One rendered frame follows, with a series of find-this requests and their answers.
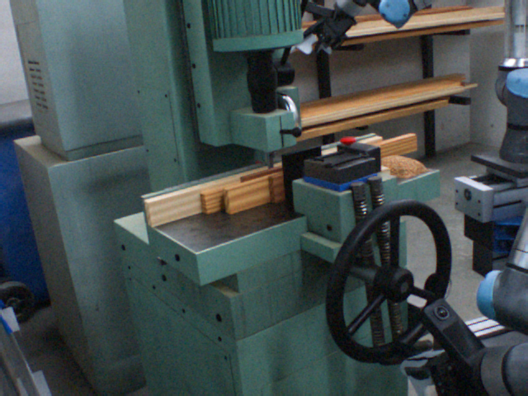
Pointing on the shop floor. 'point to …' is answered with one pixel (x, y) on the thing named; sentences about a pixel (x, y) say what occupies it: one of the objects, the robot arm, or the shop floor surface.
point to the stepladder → (33, 383)
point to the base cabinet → (252, 350)
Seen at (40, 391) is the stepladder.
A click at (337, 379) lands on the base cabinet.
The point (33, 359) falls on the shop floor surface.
